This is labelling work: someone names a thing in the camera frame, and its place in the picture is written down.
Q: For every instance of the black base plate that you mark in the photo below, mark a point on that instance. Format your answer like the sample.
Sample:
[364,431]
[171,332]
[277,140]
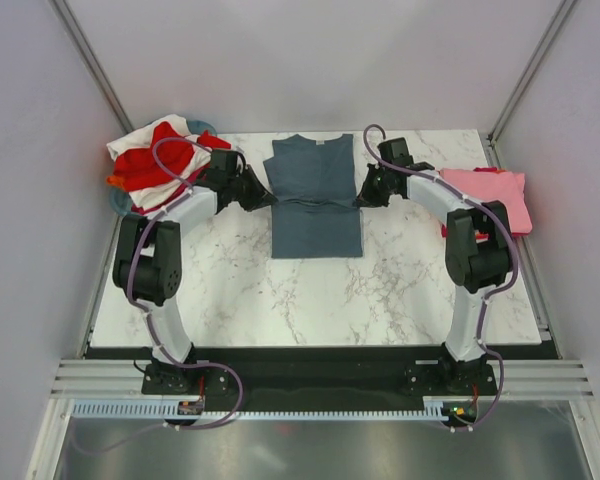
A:
[312,378]

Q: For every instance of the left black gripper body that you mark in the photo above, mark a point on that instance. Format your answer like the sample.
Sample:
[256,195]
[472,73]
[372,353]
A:
[246,190]

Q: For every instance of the folded pink t shirt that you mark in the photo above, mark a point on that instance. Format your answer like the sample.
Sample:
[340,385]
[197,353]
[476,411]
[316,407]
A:
[507,187]

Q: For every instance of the aluminium frame post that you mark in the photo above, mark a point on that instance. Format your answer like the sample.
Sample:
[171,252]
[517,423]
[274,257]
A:
[550,35]
[88,56]

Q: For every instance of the left aluminium frame post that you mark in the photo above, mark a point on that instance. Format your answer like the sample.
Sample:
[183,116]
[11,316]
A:
[88,56]

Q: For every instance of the grey-blue t shirt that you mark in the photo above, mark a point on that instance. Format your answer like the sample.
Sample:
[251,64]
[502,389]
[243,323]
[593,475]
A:
[315,215]

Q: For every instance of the right aluminium frame post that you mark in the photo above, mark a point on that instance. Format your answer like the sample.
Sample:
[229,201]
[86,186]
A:
[550,35]

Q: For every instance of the teal laundry basket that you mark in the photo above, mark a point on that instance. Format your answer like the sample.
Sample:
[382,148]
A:
[125,200]

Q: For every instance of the aluminium rail profile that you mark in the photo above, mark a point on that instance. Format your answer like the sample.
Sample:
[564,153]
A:
[523,380]

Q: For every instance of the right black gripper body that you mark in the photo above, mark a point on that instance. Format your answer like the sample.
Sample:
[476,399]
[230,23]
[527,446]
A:
[375,190]

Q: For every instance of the white slotted cable duct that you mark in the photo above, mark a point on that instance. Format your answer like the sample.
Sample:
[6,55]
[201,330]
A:
[182,410]

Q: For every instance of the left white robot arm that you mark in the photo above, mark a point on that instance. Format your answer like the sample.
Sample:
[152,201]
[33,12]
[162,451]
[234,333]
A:
[148,258]

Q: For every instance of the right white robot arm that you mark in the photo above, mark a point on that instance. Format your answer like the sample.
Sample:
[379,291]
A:
[480,256]

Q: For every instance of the white t shirt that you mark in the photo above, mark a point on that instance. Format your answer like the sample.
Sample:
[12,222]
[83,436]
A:
[175,170]

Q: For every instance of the magenta t shirt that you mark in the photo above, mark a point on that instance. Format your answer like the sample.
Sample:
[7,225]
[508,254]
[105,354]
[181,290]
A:
[153,198]

